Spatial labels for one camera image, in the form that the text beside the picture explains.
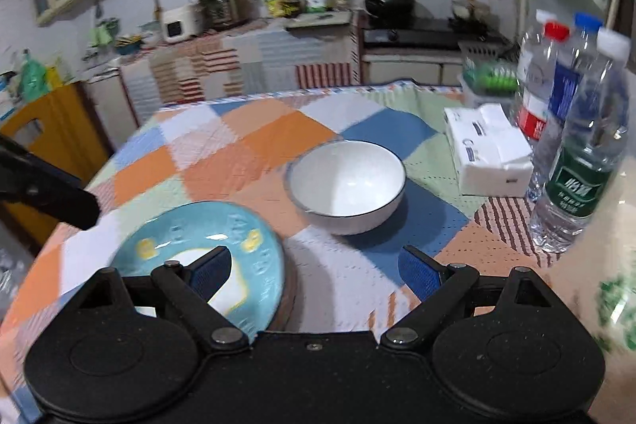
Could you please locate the green hanging cloth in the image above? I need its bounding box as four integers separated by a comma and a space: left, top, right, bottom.
89, 19, 120, 47

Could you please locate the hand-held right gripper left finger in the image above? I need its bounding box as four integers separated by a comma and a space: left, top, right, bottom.
70, 245, 250, 352

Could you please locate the cutting board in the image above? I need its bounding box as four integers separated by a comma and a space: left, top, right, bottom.
285, 9, 355, 30

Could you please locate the red label water bottle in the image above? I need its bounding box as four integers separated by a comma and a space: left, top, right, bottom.
514, 21, 571, 141

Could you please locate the blue counter bowl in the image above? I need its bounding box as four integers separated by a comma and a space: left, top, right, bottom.
115, 35, 147, 56

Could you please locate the clear rice bag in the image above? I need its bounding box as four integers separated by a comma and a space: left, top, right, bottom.
547, 186, 636, 405

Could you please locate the black gas stove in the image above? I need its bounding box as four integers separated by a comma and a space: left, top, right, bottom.
363, 17, 512, 52

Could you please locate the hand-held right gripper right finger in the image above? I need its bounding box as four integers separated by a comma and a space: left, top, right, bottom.
380, 244, 564, 350

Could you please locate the blue fried egg plate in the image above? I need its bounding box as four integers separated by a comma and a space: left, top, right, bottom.
108, 200, 286, 333

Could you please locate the green label water bottle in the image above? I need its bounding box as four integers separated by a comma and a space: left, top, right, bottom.
527, 27, 631, 254

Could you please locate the white rice cooker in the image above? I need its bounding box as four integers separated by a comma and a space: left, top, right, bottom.
161, 4, 204, 45

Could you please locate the blue label water bottle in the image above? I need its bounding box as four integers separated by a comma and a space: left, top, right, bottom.
547, 12, 604, 132

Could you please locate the white tissue pack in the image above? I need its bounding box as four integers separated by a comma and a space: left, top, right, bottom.
443, 103, 535, 197

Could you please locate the green plastic basket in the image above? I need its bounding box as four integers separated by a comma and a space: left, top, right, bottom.
457, 41, 522, 107

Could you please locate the cream base cabinet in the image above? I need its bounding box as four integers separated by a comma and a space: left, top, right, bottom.
360, 49, 465, 87

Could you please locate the yellow wooden chair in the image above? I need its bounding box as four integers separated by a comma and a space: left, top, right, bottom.
0, 81, 112, 251

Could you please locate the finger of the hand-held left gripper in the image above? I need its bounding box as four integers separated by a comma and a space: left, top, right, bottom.
0, 133, 100, 230

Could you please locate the glass lid pot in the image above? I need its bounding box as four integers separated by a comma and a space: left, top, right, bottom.
450, 0, 493, 30

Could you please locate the black pressure cooker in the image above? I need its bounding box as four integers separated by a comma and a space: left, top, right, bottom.
196, 0, 254, 31

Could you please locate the clear bottle white cap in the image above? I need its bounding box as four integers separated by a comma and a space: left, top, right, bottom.
517, 9, 556, 57

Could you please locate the black cooking pot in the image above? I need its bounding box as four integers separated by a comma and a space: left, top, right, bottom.
359, 0, 415, 20

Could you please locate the striped counter cloth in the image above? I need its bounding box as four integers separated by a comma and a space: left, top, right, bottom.
119, 14, 361, 107

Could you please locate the white bowl dark rim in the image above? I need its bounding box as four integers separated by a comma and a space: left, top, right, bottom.
284, 141, 407, 236

